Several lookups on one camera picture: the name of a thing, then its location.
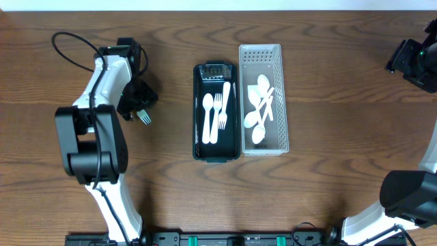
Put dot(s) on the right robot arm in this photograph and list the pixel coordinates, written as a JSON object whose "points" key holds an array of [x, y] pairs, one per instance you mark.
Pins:
{"points": [[394, 113]]}

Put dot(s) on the white plastic fork vertical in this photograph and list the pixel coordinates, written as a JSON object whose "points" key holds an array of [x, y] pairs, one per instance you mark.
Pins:
{"points": [[222, 117]]}

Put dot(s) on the black plastic basket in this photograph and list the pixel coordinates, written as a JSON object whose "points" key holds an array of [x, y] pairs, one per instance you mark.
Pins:
{"points": [[209, 78]]}

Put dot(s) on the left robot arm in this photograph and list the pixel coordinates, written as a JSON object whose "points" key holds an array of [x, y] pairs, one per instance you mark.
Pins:
{"points": [[92, 144]]}

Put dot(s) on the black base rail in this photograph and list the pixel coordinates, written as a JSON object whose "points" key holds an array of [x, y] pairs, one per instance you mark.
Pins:
{"points": [[177, 239]]}

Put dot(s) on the white plastic fork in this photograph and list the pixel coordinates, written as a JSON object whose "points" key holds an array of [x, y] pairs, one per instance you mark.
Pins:
{"points": [[144, 117], [217, 105]]}

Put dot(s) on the white plastic spoon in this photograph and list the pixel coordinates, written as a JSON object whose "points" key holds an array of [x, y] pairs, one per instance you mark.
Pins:
{"points": [[255, 101], [263, 87], [259, 131], [251, 119], [207, 104]]}

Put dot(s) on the clear plastic basket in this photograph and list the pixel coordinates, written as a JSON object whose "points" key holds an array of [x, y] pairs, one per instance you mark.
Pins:
{"points": [[254, 60]]}

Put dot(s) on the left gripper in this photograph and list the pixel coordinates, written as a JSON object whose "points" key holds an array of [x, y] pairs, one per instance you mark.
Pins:
{"points": [[137, 101]]}

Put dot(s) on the white label in basket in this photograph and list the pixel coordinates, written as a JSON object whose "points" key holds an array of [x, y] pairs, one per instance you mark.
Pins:
{"points": [[253, 89]]}

